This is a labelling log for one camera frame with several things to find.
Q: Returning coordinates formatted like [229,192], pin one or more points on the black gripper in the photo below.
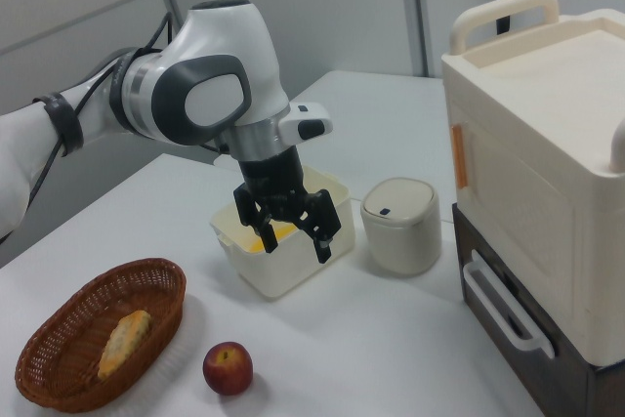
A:
[273,182]

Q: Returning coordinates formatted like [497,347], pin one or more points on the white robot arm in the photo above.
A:
[220,46]

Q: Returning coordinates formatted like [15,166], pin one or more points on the white plastic bin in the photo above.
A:
[273,275]

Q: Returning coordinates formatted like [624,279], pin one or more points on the cream mini trash can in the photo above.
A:
[400,241]

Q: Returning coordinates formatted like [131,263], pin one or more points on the red apple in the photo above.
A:
[227,368]

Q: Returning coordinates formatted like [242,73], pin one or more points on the toy sandwich slice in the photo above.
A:
[124,344]

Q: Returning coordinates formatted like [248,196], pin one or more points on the cream plastic cabinet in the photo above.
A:
[537,143]

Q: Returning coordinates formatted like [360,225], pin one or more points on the brown wicker basket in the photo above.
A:
[58,353]

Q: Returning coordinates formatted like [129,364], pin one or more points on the dark brown drawer unit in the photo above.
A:
[586,387]

